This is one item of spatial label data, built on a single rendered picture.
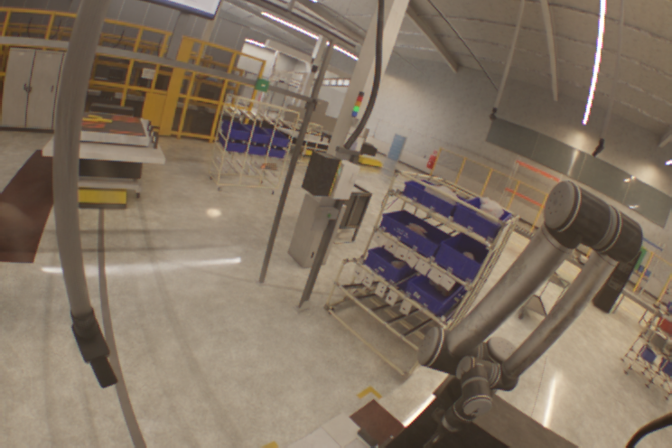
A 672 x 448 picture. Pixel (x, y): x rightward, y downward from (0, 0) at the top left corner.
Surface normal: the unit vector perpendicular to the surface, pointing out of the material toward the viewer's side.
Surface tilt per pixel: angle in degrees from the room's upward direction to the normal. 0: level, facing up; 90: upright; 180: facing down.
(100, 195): 90
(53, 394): 0
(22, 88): 90
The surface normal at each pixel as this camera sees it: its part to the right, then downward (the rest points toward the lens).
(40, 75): 0.64, 0.41
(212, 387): 0.31, -0.91
